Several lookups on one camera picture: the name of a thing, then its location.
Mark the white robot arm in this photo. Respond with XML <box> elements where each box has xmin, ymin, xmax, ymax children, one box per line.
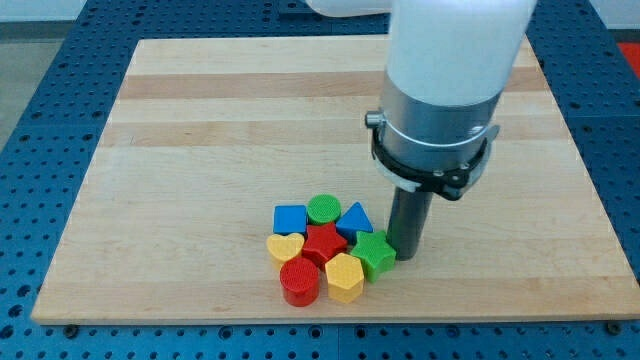
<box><xmin>306</xmin><ymin>0</ymin><xmax>537</xmax><ymax>200</ymax></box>

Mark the green cylinder block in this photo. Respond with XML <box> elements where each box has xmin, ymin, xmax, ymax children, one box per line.
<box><xmin>307</xmin><ymin>194</ymin><xmax>342</xmax><ymax>225</ymax></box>

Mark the blue square block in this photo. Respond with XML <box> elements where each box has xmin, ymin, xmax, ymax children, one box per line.
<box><xmin>273</xmin><ymin>205</ymin><xmax>307</xmax><ymax>235</ymax></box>

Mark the blue triangle block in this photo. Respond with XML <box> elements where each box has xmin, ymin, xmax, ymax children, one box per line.
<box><xmin>336</xmin><ymin>202</ymin><xmax>374</xmax><ymax>245</ymax></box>

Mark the red star block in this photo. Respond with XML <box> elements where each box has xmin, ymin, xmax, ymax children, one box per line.
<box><xmin>302</xmin><ymin>222</ymin><xmax>348</xmax><ymax>271</ymax></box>

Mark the yellow heart block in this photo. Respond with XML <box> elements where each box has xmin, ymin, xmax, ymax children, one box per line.
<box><xmin>266</xmin><ymin>233</ymin><xmax>305</xmax><ymax>270</ymax></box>

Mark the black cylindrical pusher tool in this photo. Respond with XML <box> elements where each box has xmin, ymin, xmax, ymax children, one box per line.
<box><xmin>387</xmin><ymin>188</ymin><xmax>433</xmax><ymax>261</ymax></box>

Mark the green star block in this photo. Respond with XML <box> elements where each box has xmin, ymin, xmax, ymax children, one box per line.
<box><xmin>350</xmin><ymin>230</ymin><xmax>396</xmax><ymax>283</ymax></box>

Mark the yellow hexagon block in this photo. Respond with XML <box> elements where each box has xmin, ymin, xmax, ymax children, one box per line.
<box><xmin>325</xmin><ymin>253</ymin><xmax>364</xmax><ymax>303</ymax></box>

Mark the red cylinder block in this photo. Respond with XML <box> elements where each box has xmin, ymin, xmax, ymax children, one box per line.
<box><xmin>279</xmin><ymin>257</ymin><xmax>320</xmax><ymax>307</ymax></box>

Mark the wooden board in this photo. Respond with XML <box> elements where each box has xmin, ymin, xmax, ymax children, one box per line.
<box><xmin>31</xmin><ymin>35</ymin><xmax>639</xmax><ymax>325</ymax></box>

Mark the blue perforated table plate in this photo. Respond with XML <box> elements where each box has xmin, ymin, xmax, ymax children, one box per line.
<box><xmin>1</xmin><ymin>0</ymin><xmax>639</xmax><ymax>359</ymax></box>

